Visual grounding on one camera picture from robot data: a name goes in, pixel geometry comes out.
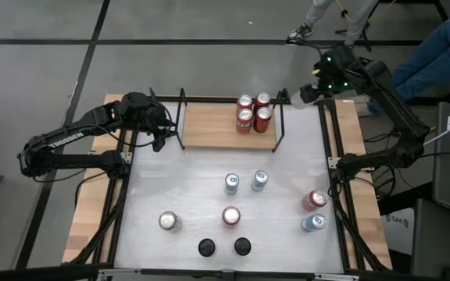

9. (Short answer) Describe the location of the black aluminium table frame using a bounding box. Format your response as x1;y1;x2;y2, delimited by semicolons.
62;87;393;281

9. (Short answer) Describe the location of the wooden table side board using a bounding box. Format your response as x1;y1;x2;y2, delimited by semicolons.
328;99;393;271
61;93;133;265

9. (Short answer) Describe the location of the seated person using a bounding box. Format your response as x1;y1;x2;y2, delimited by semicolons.
355;0;450;117

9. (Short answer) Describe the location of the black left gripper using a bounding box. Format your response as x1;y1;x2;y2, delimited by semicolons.
133;99;178;153

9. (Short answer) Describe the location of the dark red soda can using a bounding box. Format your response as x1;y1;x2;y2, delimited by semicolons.
252;106;273;133
254;91;272;112

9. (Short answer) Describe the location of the white cable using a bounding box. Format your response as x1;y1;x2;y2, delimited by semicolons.
423;112;450;148

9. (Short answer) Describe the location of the red Fanta strawberry can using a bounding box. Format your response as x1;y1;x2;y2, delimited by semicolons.
301;189;329;213
221;205;242;227
235;108;254;136
236;94;254;112

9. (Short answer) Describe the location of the blue silver Red Bull can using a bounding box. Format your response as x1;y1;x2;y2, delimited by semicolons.
250;169;270;192
223;173;241;196
300;213;327;233

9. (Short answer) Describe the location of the standing person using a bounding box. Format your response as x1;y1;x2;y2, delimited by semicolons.
286;0;380;47

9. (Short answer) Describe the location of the black tripod stand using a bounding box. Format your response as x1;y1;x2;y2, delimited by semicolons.
334;20;373;52

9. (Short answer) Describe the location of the grey equipment box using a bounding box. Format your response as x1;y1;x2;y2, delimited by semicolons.
409;197;450;281

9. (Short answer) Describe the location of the wooden shelf with black frame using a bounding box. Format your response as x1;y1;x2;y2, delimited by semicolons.
176;87;291;153

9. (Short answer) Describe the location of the yellow cable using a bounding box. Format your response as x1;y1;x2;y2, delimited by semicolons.
334;0;353;20

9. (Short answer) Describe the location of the black can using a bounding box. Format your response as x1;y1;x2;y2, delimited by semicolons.
234;237;252;257
198;238;216;258

